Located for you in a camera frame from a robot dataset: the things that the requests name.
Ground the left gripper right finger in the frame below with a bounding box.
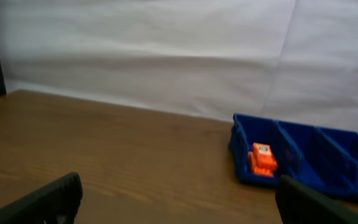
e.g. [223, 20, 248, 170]
[275, 174, 358, 224]

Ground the orange candy box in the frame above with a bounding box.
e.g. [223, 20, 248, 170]
[251, 142, 279, 172]
[247, 151, 275, 179]

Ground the blue tray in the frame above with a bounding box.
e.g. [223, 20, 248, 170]
[227, 113, 358, 205]

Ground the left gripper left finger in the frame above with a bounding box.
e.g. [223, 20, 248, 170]
[0, 172, 84, 224]

